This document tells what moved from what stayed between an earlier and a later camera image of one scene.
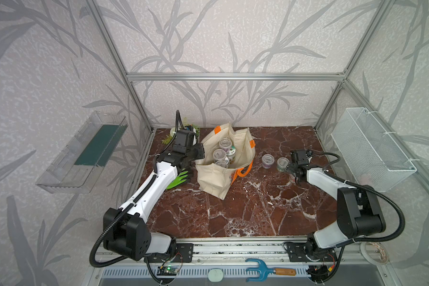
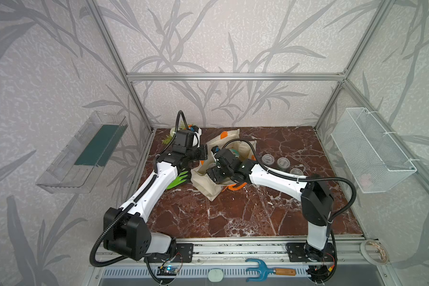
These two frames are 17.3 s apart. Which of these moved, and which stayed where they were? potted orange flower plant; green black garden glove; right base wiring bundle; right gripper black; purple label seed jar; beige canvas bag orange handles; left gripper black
Moved: right gripper black; beige canvas bag orange handles
Stayed: left gripper black; purple label seed jar; right base wiring bundle; green black garden glove; potted orange flower plant
